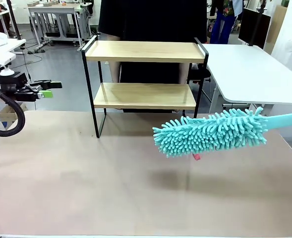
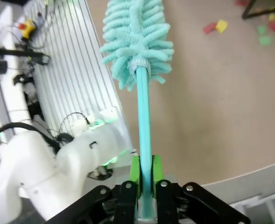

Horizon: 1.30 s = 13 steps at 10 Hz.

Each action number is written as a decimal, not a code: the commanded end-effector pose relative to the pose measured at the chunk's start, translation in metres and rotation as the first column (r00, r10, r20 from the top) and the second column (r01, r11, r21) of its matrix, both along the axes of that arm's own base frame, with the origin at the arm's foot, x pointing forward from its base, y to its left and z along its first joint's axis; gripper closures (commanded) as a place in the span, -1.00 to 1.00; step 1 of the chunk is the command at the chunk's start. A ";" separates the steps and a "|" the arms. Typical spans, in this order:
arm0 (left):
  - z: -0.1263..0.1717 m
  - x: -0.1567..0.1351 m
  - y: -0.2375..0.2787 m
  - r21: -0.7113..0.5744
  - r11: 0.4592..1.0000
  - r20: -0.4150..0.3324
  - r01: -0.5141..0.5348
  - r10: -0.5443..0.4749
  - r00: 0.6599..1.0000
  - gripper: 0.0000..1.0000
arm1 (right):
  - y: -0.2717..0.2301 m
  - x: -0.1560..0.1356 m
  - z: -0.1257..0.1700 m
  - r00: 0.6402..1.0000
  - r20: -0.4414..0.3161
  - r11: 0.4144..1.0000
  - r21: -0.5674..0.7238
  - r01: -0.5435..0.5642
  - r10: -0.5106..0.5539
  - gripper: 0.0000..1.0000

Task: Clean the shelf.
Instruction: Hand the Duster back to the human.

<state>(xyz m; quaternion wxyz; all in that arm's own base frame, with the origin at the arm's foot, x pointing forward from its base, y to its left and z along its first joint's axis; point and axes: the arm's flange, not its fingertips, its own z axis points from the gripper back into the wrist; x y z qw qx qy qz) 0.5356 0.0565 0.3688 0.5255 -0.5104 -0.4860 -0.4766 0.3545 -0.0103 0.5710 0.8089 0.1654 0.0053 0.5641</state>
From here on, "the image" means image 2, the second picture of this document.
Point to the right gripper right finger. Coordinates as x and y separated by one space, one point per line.
157 172

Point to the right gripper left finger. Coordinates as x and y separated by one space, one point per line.
133 172

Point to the teal chenille duster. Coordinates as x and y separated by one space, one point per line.
143 105

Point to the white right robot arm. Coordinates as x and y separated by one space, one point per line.
34 163

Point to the white ribbed panel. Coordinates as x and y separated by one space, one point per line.
76 70

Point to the red paper scrap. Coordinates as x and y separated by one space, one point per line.
242 2
209 28
274 26

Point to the yellow paper scrap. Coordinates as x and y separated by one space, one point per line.
222 25
272 16

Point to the black bar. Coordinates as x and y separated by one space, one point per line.
18 54

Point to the green paper scrap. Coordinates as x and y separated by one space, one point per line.
265 40
261 30

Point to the yellow emergency stop button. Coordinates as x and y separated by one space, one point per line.
27 26

